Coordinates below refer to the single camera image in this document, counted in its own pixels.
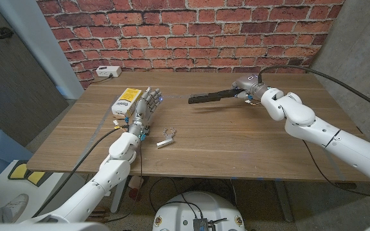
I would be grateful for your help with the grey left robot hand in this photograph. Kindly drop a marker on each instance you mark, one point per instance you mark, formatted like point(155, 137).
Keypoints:
point(144, 110)

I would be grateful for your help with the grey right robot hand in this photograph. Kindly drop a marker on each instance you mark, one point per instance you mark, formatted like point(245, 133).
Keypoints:
point(250, 86)

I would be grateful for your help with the black stapler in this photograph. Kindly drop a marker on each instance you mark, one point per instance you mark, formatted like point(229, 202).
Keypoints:
point(210, 96)

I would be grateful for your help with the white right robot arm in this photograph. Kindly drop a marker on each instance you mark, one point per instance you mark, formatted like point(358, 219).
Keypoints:
point(339, 141)

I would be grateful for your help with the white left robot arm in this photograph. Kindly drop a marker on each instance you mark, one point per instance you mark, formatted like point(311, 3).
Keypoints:
point(101, 186)

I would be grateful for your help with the yellow and white package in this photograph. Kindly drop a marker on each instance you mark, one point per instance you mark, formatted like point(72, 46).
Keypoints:
point(125, 101)

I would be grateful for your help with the white power strip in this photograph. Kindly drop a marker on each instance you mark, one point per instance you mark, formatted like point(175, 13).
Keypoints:
point(108, 71)

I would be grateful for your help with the red and white floor item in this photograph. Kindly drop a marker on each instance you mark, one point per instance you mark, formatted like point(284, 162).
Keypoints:
point(134, 185)

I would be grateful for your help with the printed red brick backdrop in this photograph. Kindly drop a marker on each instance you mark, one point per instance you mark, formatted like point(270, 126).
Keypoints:
point(188, 32)

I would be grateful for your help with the grey table leg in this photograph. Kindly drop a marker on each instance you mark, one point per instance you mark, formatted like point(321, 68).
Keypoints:
point(118, 200)
point(283, 202)

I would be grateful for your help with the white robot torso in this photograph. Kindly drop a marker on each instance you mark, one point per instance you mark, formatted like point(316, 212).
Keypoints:
point(185, 211)

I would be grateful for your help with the small grey electronics box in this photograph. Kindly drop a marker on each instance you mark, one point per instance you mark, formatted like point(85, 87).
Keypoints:
point(201, 224)

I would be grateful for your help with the dark grey door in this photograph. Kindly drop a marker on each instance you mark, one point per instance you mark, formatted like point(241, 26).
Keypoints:
point(8, 83)

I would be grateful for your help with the white and yellow floor base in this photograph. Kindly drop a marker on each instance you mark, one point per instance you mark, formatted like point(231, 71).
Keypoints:
point(14, 183)

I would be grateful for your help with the white sneaker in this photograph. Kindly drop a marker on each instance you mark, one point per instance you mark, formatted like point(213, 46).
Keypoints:
point(16, 207)

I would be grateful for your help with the silver metal bracket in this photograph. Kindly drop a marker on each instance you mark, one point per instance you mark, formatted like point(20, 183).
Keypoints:
point(167, 139)

